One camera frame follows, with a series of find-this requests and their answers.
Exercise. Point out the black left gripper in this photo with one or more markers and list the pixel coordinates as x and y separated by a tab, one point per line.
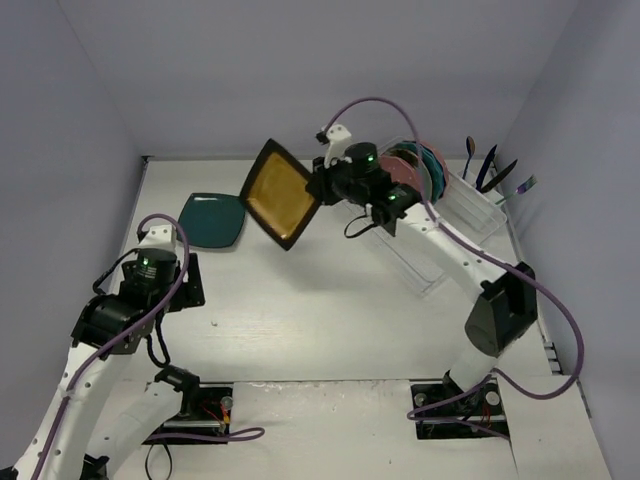
193	282

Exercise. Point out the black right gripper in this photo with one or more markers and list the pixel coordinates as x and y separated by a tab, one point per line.
318	185

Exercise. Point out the light green flower plate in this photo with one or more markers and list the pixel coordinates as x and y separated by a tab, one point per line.
424	187

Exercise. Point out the teal embossed plate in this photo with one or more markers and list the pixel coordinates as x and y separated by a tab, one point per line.
408	152

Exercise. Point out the blue polka dot plate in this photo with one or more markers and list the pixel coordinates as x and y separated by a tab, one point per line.
425	173

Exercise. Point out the yellow square plate black rim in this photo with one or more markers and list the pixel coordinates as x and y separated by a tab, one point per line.
274	194

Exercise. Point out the pink polka dot plate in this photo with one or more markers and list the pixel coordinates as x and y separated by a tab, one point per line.
440	157

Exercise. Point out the red plate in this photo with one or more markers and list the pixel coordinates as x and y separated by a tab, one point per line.
400	171

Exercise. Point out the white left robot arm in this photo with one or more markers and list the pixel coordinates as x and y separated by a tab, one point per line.
105	337

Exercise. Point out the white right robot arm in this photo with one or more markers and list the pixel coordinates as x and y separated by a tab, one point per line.
504	298

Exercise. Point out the dark teal square plate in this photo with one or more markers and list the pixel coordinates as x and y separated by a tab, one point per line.
212	220

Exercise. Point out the dark blue spoon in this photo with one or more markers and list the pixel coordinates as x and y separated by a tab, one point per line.
470	149

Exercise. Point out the white cutlery holder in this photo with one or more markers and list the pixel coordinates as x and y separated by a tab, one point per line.
471	212

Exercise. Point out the blue knife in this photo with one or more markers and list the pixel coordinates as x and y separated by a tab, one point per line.
484	169

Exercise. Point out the black knife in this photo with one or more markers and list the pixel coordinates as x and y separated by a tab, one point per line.
499	177

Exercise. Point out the iridescent fork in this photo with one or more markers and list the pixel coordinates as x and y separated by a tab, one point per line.
520	190

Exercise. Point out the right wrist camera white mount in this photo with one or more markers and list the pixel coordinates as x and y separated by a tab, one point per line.
336	138

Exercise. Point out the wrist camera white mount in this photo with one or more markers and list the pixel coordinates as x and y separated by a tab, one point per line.
336	138
162	237

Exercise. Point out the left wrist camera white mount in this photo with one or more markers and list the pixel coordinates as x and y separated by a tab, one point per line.
162	237

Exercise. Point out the clear wire dish rack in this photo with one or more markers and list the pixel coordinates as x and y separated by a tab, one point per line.
407	258

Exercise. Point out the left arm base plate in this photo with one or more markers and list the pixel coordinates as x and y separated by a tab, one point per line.
208	416

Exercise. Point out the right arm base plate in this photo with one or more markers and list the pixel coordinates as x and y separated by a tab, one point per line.
476	416

